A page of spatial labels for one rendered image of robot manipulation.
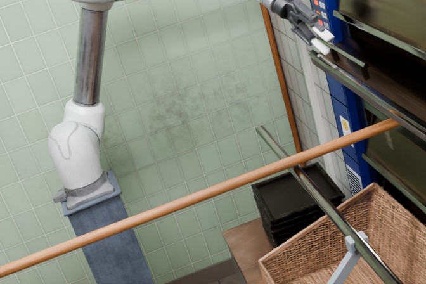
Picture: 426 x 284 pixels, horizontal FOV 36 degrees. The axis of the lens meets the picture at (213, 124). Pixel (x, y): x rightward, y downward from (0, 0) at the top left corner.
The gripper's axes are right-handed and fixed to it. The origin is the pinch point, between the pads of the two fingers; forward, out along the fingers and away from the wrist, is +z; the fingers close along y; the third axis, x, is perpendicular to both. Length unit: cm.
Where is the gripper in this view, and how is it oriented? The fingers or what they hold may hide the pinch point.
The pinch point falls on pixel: (322, 40)
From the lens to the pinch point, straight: 205.0
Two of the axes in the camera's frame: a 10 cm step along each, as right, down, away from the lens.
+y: 0.7, 5.7, 8.2
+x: -8.2, 5.0, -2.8
